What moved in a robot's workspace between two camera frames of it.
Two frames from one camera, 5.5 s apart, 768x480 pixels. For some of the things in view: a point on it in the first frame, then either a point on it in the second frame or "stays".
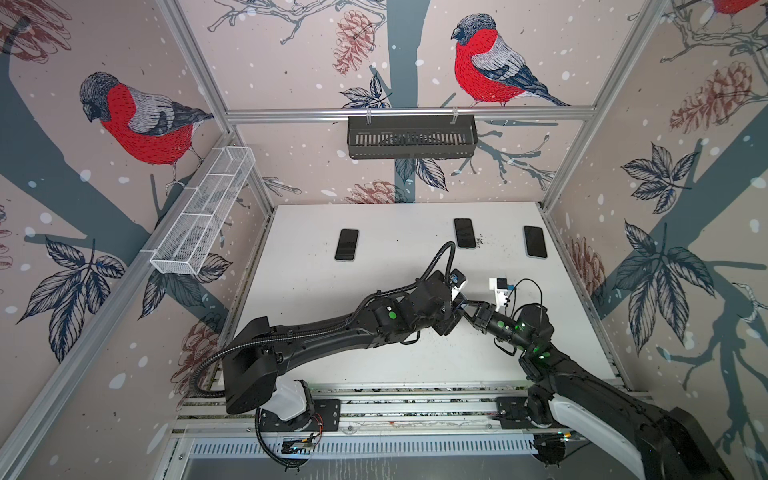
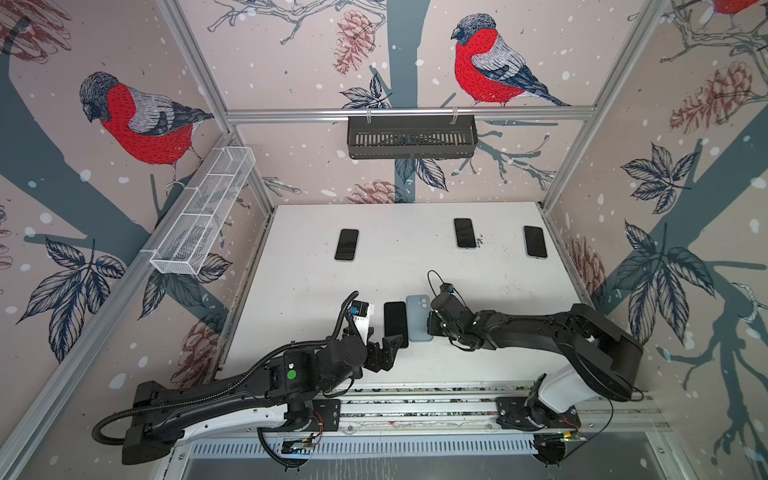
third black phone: x=464 y=233 stays
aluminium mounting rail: x=374 y=411 stays
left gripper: x=448 y=322 to x=377 y=362
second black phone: x=346 y=245 stays
